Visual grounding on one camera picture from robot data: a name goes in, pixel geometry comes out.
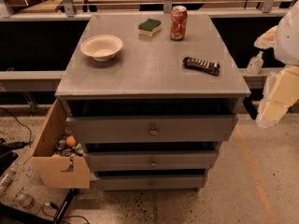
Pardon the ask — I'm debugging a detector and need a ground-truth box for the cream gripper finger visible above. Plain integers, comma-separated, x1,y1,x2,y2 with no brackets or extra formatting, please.
254,26,278,49
256,66,299,128

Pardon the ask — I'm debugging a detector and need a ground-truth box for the dark rxbar chocolate bar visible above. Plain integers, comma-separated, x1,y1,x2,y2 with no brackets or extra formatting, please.
182,57,221,76

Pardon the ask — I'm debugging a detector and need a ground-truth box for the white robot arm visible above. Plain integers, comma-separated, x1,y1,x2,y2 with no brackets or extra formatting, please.
254,1,299,128

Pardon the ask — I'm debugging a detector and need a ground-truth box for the white paper bowl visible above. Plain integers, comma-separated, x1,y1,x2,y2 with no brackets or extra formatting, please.
80,35,123,62

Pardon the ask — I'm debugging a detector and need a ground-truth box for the clear sanitizer bottle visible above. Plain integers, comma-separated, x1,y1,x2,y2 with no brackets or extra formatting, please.
247,50,263,75

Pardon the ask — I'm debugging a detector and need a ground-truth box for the orange soda can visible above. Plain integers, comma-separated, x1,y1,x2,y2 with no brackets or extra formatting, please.
170,6,188,40

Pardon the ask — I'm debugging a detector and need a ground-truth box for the green yellow sponge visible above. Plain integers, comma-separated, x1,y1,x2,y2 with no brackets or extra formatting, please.
138,19,162,37

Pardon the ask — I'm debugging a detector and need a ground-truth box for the grey drawer cabinet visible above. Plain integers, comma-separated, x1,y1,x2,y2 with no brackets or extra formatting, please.
56,12,249,190

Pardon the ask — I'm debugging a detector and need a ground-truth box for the orange fruit in drawer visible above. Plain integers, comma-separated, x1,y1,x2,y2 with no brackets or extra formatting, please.
65,135,77,147

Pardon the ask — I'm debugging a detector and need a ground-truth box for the black stand bar on floor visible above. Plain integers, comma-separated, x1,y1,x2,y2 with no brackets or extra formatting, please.
52,189,78,224

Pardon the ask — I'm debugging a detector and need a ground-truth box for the open wooden side drawer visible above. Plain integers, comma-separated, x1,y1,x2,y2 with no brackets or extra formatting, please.
30,100,90,189

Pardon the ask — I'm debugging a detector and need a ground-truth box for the clear plastic bottle on floor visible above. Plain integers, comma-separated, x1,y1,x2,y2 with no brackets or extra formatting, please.
0,169,16,196

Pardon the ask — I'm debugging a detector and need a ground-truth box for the black cable on floor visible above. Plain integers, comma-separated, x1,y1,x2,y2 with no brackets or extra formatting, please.
0,106,34,147

